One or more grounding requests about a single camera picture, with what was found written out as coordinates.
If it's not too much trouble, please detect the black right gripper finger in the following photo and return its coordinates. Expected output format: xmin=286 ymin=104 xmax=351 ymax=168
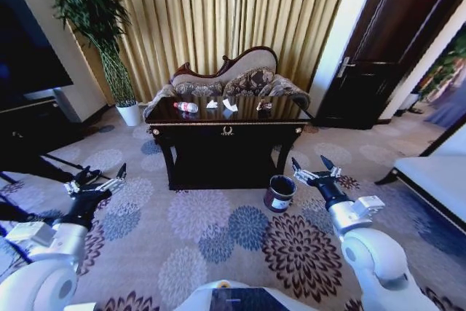
xmin=291 ymin=157 xmax=316 ymax=185
xmin=320 ymin=154 xmax=342 ymax=179

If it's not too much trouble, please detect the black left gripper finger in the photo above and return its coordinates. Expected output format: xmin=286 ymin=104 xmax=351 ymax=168
xmin=93 ymin=162 xmax=127 ymax=193
xmin=63 ymin=166 xmax=102 ymax=195

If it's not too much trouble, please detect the dark round trash bin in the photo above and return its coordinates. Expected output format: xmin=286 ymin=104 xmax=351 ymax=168
xmin=263 ymin=175 xmax=298 ymax=213

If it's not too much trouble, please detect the white plant pot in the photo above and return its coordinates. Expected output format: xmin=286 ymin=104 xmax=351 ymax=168
xmin=116 ymin=101 xmax=142 ymax=127

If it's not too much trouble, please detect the dark television cabinet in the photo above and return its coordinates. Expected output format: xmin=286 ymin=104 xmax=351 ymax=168
xmin=0 ymin=88 xmax=110 ymax=181

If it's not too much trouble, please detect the dark wooden console table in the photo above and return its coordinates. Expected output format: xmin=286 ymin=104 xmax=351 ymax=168
xmin=143 ymin=95 xmax=315 ymax=192

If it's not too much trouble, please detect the clear plastic bottle red label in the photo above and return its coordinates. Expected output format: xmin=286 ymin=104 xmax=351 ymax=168
xmin=173 ymin=101 xmax=200 ymax=114

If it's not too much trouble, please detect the square brown patterned cushion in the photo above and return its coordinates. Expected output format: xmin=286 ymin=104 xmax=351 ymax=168
xmin=223 ymin=66 xmax=276 ymax=98

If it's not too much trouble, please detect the beige carved wood chaise sofa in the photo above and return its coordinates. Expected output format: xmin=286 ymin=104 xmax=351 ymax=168
xmin=142 ymin=45 xmax=312 ymax=118

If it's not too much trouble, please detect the dark brown wooden door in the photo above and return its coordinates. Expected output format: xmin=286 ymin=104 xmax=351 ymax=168
xmin=314 ymin=0 xmax=466 ymax=131

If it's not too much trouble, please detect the long brown patterned cushion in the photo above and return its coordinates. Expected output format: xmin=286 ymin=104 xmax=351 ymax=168
xmin=173 ymin=80 xmax=224 ymax=98

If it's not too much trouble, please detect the large black television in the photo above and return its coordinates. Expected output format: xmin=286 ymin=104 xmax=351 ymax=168
xmin=0 ymin=0 xmax=75 ymax=109

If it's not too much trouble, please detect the white robot front shell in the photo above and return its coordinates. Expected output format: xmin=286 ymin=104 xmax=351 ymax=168
xmin=177 ymin=279 xmax=292 ymax=311

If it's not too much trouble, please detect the large white framed mirror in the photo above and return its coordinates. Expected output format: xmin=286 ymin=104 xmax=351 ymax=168
xmin=377 ymin=4 xmax=466 ymax=159

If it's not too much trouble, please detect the tall green bamboo plant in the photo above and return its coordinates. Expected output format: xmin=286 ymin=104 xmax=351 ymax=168
xmin=35 ymin=0 xmax=138 ymax=109

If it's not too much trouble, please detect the golden pleated curtain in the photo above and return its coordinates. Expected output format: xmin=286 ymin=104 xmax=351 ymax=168
xmin=46 ymin=0 xmax=357 ymax=105

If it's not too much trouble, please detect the white bed with dark frame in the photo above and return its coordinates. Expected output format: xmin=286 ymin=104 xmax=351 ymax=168
xmin=374 ymin=155 xmax=466 ymax=243

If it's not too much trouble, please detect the silver door handle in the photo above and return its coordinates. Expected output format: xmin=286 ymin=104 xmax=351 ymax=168
xmin=336 ymin=56 xmax=357 ymax=79

